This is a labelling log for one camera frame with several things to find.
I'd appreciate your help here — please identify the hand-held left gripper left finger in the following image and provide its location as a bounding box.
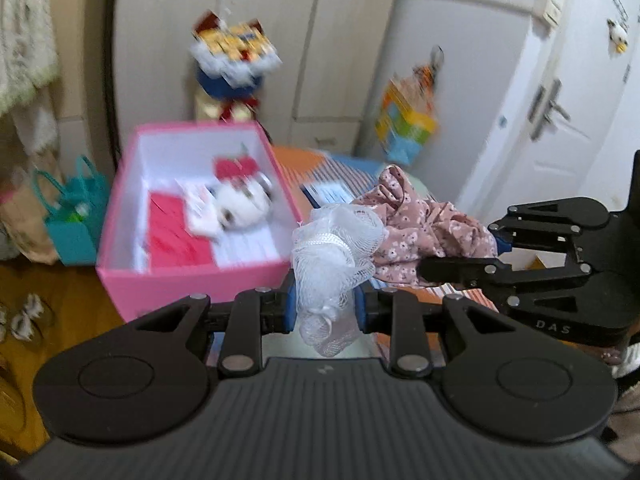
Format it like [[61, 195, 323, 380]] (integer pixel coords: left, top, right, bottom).
[[135, 272, 297, 379]]

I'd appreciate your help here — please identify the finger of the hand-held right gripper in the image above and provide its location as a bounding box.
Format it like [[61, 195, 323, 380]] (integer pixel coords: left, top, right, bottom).
[[487, 198, 585, 257], [417, 257, 594, 314]]

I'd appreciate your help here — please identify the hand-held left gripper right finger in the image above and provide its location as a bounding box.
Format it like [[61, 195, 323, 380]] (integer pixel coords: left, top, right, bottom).
[[354, 285, 518, 379]]

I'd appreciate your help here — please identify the pink floral cloth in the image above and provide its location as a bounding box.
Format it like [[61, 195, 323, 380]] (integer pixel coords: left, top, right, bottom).
[[350, 165, 501, 289]]

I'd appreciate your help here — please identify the white mesh bath puff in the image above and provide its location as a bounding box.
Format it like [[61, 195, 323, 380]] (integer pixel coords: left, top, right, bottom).
[[290, 204, 386, 359]]

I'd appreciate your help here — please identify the pink cardboard box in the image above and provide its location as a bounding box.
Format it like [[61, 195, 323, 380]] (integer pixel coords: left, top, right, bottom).
[[95, 120, 306, 324]]

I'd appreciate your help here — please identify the white brown plush cat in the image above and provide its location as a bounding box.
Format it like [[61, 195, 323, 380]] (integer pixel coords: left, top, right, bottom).
[[212, 180, 277, 234]]

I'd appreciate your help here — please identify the red envelope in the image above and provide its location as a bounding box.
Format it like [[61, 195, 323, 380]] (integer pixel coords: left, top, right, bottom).
[[147, 190, 216, 274]]

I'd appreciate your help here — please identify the red white packet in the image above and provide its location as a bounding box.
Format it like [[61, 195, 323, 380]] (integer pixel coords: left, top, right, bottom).
[[212, 155, 261, 184]]

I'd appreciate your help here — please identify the printed paper sheet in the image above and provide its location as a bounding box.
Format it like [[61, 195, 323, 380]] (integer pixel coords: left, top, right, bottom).
[[215, 230, 289, 266]]

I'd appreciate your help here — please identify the blue white wet wipes pack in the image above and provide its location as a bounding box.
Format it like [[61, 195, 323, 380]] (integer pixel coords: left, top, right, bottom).
[[300, 182, 362, 209]]

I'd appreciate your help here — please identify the colourful paper gift bag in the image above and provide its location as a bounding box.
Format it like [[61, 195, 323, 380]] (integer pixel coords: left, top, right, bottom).
[[375, 77, 441, 166]]

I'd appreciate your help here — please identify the white door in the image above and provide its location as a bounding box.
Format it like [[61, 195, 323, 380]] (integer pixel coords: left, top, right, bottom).
[[456, 0, 640, 222]]

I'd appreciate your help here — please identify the teal gift bag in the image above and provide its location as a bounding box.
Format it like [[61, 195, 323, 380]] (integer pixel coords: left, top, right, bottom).
[[32, 155, 111, 267]]

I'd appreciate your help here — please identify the white duck door hook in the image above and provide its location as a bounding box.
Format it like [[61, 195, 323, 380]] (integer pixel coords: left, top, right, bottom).
[[607, 18, 631, 54]]

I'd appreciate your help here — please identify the flower bouquet blue wrap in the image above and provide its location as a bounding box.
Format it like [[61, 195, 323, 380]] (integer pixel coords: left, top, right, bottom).
[[187, 9, 284, 122]]

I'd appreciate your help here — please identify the slipper with white bow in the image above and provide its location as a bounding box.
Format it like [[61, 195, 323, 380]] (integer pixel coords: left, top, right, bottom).
[[0, 292, 56, 346]]

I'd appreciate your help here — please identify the beige wardrobe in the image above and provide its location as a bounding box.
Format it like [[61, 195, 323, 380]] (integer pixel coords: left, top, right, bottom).
[[112, 0, 402, 157]]

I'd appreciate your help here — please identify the brown paper bag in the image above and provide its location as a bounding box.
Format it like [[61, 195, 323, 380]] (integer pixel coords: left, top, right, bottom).
[[0, 192, 61, 264]]

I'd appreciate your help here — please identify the cream knit cloth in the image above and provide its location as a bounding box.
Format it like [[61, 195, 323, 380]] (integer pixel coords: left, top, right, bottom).
[[0, 0, 61, 112]]

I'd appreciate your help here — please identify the silver door handle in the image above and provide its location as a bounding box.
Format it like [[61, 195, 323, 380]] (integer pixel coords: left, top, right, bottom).
[[529, 77, 572, 142]]

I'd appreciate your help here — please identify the orange black hanging strap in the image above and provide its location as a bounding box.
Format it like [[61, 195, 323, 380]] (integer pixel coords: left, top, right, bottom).
[[412, 45, 446, 86]]

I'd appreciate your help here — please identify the white light switch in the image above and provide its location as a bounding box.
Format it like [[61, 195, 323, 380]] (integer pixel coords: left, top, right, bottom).
[[534, 0, 564, 29]]

